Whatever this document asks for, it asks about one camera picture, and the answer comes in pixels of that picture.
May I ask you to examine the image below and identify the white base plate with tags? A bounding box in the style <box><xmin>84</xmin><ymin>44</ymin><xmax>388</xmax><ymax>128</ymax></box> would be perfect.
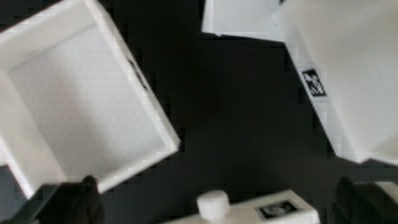
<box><xmin>201</xmin><ymin>0</ymin><xmax>283</xmax><ymax>42</ymax></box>

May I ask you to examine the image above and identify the white drawer box without knob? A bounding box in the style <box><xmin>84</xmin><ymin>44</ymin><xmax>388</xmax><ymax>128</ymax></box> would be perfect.
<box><xmin>0</xmin><ymin>0</ymin><xmax>180</xmax><ymax>195</ymax></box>

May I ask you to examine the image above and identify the white drawer cabinet housing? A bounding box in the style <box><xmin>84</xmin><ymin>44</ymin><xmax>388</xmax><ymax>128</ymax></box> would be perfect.
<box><xmin>277</xmin><ymin>0</ymin><xmax>398</xmax><ymax>166</ymax></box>

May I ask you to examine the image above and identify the white drawer box with knob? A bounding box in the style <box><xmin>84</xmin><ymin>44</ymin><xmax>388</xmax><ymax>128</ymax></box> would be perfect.
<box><xmin>160</xmin><ymin>190</ymin><xmax>322</xmax><ymax>224</ymax></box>

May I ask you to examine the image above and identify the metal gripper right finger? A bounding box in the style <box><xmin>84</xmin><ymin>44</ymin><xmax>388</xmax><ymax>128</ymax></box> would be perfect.
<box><xmin>332</xmin><ymin>177</ymin><xmax>398</xmax><ymax>224</ymax></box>

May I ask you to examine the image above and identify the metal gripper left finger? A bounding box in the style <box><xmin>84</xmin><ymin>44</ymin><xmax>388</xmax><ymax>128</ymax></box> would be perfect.
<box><xmin>39</xmin><ymin>176</ymin><xmax>105</xmax><ymax>224</ymax></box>

